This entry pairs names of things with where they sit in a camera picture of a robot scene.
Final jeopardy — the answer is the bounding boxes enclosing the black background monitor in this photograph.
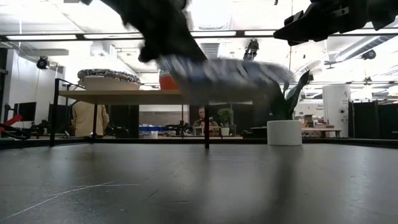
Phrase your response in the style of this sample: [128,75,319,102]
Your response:
[14,101,37,123]

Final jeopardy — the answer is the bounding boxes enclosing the snake plant in white pot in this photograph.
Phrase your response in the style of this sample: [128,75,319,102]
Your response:
[266,70,312,146]

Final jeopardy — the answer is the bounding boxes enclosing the wooden background desk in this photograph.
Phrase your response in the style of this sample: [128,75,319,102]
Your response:
[300,127,343,139]

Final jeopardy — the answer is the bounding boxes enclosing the black rig frame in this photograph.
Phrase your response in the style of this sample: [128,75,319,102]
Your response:
[0,29,398,149]

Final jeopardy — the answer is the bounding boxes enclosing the person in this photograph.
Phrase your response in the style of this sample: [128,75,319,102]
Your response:
[193,106,220,128]
[71,101,110,138]

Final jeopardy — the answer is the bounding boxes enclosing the white cylindrical column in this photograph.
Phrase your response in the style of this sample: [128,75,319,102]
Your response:
[322,84,352,138]

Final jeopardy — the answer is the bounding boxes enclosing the wooden shelf with black legs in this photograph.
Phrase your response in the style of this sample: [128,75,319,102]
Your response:
[49,77,229,149]

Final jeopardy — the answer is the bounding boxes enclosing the small potted plant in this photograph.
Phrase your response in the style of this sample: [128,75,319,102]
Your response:
[217,108,234,137]

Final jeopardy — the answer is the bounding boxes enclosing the red plastic bowl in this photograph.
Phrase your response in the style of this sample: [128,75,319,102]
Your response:
[159,70,181,91]

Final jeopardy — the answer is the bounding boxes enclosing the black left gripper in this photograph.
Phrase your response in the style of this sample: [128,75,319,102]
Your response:
[102,0,208,63]

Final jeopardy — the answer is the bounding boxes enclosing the black ceiling spotlight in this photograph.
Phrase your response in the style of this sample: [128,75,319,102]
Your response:
[36,56,50,70]
[243,39,260,62]
[361,49,377,61]

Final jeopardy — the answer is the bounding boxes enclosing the red bar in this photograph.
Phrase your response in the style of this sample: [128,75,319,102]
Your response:
[0,114,24,133]

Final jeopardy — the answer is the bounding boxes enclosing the black partition panel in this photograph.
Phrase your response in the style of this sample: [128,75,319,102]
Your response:
[348,99,398,140]

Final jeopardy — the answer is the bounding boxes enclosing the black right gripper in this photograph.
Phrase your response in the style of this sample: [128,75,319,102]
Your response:
[273,0,379,47]

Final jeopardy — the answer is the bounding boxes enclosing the blue bins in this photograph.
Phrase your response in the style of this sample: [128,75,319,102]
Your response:
[139,125,165,132]

